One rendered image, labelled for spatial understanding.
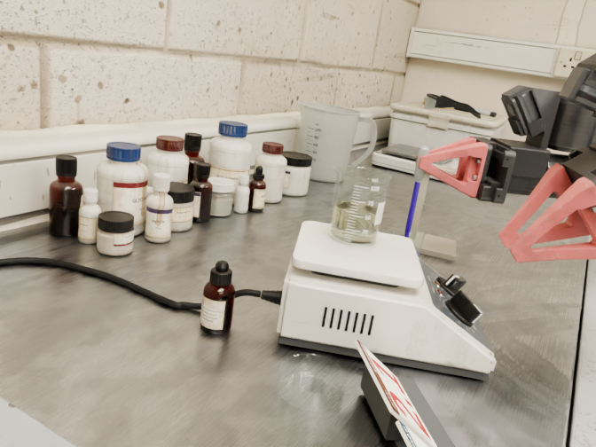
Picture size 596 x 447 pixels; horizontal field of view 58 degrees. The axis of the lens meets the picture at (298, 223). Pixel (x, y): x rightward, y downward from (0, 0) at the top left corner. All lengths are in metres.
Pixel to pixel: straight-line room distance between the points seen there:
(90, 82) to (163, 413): 0.54
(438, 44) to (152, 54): 1.22
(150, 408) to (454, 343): 0.26
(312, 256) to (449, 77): 1.54
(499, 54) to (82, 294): 1.57
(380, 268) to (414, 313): 0.05
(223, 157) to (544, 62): 1.24
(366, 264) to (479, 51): 1.48
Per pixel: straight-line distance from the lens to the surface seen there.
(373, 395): 0.44
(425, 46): 1.96
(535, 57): 1.89
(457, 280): 0.57
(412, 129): 1.62
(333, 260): 0.49
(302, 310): 0.49
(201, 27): 1.00
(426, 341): 0.50
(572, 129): 0.74
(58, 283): 0.61
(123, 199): 0.71
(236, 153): 0.88
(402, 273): 0.49
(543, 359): 0.62
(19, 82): 0.77
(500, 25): 1.96
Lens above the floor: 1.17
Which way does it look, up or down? 18 degrees down
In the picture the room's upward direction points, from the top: 9 degrees clockwise
